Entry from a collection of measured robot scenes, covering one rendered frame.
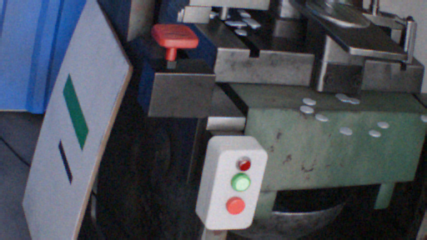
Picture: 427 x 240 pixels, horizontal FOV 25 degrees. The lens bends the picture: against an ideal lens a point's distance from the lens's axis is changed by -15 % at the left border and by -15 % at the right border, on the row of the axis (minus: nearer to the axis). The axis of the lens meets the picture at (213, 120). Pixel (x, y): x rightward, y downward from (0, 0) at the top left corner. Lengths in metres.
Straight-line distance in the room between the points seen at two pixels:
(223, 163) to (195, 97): 0.11
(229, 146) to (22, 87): 1.55
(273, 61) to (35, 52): 1.35
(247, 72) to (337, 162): 0.22
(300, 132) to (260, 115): 0.08
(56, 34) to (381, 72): 1.36
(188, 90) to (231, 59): 0.15
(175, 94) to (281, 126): 0.20
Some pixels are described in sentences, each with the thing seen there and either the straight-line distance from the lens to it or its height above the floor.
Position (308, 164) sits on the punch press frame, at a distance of 1.75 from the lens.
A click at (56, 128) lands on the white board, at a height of 0.30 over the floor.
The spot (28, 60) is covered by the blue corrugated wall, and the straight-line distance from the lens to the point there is 3.00.
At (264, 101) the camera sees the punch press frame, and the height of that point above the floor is 0.64.
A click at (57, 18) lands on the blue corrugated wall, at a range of 2.95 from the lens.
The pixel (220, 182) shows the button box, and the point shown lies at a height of 0.58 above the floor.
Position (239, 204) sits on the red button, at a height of 0.55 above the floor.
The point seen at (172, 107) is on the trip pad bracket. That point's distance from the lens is 1.58.
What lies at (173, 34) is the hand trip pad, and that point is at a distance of 1.55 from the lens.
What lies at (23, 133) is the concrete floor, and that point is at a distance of 2.95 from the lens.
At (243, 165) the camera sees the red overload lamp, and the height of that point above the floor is 0.61.
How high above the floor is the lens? 1.26
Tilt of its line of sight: 23 degrees down
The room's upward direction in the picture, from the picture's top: 11 degrees clockwise
